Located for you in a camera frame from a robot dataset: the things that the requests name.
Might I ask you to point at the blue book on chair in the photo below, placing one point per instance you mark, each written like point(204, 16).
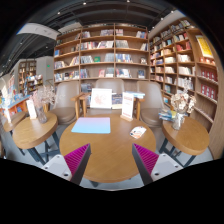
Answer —
point(117, 101)

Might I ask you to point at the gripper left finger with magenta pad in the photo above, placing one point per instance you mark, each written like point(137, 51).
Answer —
point(70, 167)

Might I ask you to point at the distant wooden bookshelf left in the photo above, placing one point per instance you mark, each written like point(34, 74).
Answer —
point(28, 79)

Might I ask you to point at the beige armchair left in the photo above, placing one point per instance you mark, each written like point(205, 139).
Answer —
point(64, 108)

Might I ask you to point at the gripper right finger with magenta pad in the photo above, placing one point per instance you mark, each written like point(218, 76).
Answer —
point(152, 166)

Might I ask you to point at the white sign on wooden stand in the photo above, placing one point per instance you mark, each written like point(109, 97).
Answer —
point(127, 106)

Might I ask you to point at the round wooden table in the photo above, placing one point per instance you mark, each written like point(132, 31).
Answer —
point(192, 138)
point(30, 133)
point(111, 158)

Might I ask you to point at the glass vase with dried flowers right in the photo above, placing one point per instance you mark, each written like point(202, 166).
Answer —
point(182, 103)

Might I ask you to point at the blue pink mouse pad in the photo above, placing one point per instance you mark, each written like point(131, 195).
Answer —
point(91, 125)

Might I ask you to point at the round wooden centre table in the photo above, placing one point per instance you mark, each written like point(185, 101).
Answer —
point(111, 158)

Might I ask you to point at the yellow poster on shelf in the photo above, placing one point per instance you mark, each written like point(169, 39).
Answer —
point(205, 48)

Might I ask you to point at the round wooden left table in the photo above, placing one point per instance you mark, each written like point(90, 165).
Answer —
point(30, 133)

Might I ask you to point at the glass vase with dried flowers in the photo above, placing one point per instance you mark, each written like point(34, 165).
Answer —
point(42, 96)
point(182, 103)

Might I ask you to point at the white framed picture board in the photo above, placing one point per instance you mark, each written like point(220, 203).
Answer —
point(101, 98)

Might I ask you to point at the beige armchair centre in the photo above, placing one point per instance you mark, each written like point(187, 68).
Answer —
point(117, 87)

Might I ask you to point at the stack of books right table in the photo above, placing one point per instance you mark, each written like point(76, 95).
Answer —
point(166, 115)

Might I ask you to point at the beige armchair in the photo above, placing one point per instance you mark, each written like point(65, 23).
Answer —
point(64, 108)
point(150, 108)
point(117, 87)

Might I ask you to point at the round wooden right table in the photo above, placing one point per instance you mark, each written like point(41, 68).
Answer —
point(192, 138)

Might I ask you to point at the beige armchair right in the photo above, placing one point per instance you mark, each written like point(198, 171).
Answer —
point(150, 108)

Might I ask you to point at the small white sign left table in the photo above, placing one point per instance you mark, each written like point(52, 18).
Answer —
point(31, 109)

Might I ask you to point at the wooden bookshelf right wall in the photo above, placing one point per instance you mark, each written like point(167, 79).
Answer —
point(175, 55)

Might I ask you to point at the large wooden bookshelf centre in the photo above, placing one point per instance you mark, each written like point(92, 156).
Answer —
point(108, 50)

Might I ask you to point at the glass vase with dried flowers left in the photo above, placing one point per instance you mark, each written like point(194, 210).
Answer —
point(42, 96)

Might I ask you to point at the white orange patterned mouse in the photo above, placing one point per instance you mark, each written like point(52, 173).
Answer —
point(137, 132)

